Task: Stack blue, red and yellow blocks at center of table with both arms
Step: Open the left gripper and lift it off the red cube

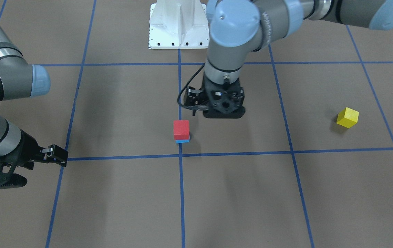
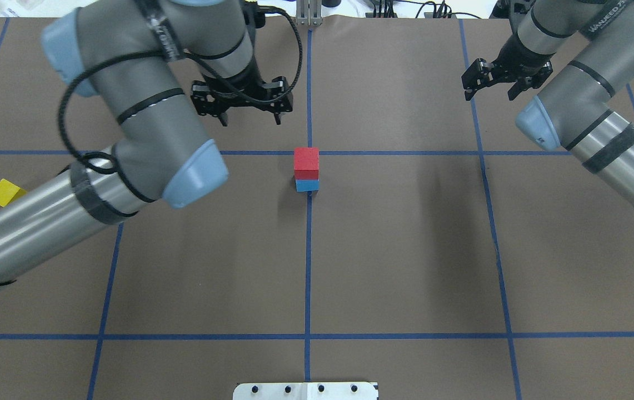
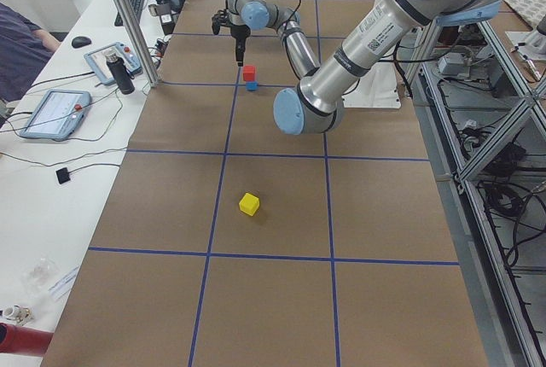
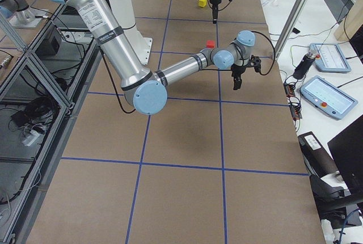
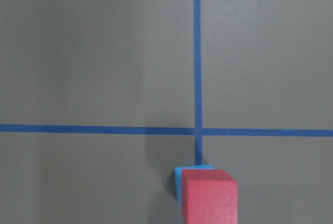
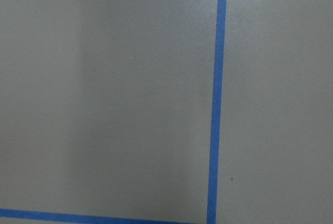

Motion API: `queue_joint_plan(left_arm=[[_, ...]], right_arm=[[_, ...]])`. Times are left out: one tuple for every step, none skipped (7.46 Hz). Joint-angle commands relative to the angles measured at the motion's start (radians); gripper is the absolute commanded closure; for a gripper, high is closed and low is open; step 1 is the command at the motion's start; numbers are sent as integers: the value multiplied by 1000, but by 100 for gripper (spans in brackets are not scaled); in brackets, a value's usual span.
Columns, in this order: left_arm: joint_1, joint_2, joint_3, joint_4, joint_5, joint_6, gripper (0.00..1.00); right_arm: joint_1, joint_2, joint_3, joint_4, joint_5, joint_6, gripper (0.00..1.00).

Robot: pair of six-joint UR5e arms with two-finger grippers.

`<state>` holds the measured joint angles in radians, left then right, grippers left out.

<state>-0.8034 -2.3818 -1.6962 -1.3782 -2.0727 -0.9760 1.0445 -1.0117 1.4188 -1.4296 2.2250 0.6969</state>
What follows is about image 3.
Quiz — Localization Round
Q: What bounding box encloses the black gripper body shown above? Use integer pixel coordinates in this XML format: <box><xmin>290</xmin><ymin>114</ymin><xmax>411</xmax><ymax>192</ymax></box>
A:
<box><xmin>227</xmin><ymin>11</ymin><xmax>251</xmax><ymax>50</ymax></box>

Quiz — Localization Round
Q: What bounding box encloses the red wooden block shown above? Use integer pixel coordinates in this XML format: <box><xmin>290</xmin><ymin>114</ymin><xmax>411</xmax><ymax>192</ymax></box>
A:
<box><xmin>242</xmin><ymin>64</ymin><xmax>256</xmax><ymax>82</ymax></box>

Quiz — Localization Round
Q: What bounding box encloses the blue wooden block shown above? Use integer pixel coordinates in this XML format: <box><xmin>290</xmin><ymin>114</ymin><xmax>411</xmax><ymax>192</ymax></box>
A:
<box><xmin>245</xmin><ymin>81</ymin><xmax>258</xmax><ymax>91</ymax></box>

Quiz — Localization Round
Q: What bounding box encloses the yellow wooden block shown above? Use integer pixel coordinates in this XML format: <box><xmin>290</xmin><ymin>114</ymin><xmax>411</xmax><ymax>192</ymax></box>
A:
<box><xmin>239</xmin><ymin>193</ymin><xmax>260</xmax><ymax>217</ymax></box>

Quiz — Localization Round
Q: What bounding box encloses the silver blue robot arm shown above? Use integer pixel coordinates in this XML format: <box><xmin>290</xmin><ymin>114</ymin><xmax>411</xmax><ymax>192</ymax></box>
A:
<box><xmin>212</xmin><ymin>0</ymin><xmax>320</xmax><ymax>79</ymax></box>
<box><xmin>273</xmin><ymin>0</ymin><xmax>501</xmax><ymax>135</ymax></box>

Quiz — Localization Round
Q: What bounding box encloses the black keyboard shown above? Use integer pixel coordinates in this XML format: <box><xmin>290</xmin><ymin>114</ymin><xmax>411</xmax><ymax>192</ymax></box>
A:
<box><xmin>113</xmin><ymin>0</ymin><xmax>148</xmax><ymax>27</ymax></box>

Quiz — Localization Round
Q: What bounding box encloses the black water bottle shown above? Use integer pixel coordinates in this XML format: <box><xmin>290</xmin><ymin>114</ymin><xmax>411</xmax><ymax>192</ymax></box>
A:
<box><xmin>104</xmin><ymin>49</ymin><xmax>135</xmax><ymax>95</ymax></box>

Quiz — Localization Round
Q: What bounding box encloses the far teach pendant tablet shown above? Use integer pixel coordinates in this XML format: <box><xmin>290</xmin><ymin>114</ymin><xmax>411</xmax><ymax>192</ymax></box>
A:
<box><xmin>84</xmin><ymin>42</ymin><xmax>142</xmax><ymax>85</ymax></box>

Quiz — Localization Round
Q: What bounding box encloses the teach pendant tablet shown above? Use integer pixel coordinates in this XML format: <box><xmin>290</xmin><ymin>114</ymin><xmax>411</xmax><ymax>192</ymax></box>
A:
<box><xmin>84</xmin><ymin>42</ymin><xmax>142</xmax><ymax>85</ymax></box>
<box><xmin>19</xmin><ymin>90</ymin><xmax>91</xmax><ymax>141</ymax></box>

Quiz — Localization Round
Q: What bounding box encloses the black computer mouse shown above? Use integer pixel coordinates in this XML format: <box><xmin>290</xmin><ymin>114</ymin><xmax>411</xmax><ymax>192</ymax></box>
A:
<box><xmin>71</xmin><ymin>36</ymin><xmax>92</xmax><ymax>49</ymax></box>

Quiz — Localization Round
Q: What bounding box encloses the near teach pendant tablet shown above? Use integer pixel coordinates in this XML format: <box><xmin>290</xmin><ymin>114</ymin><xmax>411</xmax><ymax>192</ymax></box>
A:
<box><xmin>19</xmin><ymin>90</ymin><xmax>91</xmax><ymax>141</ymax></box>

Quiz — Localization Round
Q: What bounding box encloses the small black square pad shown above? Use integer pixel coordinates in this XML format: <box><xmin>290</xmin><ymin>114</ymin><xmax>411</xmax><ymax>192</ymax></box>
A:
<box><xmin>55</xmin><ymin>167</ymin><xmax>71</xmax><ymax>184</ymax></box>

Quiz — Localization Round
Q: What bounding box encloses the red fire extinguisher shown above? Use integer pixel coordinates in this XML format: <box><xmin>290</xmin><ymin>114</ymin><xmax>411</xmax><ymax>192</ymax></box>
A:
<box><xmin>1</xmin><ymin>323</ymin><xmax>53</xmax><ymax>357</ymax></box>

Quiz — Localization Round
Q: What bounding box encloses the aluminium frame post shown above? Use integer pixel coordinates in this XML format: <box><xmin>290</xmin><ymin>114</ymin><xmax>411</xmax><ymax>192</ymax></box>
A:
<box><xmin>113</xmin><ymin>0</ymin><xmax>159</xmax><ymax>88</ymax></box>

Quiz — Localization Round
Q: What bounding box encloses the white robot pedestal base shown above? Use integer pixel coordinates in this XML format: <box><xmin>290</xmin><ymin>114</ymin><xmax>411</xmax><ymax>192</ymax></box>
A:
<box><xmin>343</xmin><ymin>63</ymin><xmax>401</xmax><ymax>109</ymax></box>

